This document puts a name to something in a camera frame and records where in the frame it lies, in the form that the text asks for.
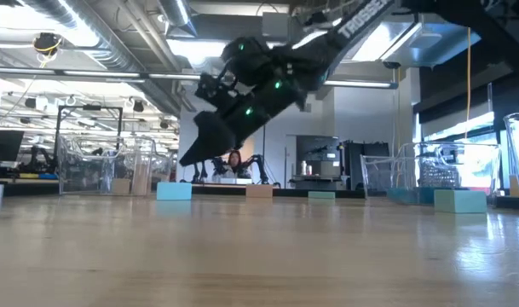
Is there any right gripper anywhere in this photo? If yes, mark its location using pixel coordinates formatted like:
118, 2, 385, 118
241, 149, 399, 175
178, 78, 308, 167

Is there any tan cardboard block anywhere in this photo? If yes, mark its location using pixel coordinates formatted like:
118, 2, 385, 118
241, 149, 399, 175
245, 183, 274, 199

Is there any natural wood arch block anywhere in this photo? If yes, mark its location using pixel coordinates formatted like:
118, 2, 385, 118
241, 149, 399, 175
112, 177, 131, 196

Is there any clear plastic bin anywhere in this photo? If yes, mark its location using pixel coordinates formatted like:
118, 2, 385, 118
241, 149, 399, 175
57, 135, 175, 197
360, 142, 502, 205

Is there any person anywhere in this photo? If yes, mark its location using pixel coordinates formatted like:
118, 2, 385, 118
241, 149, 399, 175
222, 148, 248, 179

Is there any black cabinet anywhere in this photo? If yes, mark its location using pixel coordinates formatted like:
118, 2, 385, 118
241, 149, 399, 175
296, 135, 341, 191
342, 140, 390, 191

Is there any long ceiling light bar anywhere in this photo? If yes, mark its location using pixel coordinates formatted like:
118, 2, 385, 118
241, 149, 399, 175
0, 66, 399, 90

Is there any black monitor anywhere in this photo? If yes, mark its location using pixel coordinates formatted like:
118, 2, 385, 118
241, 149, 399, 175
0, 130, 25, 162

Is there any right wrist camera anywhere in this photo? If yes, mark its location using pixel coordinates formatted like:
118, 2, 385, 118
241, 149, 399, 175
193, 71, 239, 111

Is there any black gantry frame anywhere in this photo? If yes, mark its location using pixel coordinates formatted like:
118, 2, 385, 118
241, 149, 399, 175
55, 104, 124, 136
261, 123, 268, 185

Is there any yellow ceiling cable reel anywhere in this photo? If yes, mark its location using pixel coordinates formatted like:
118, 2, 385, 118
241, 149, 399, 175
32, 32, 64, 57

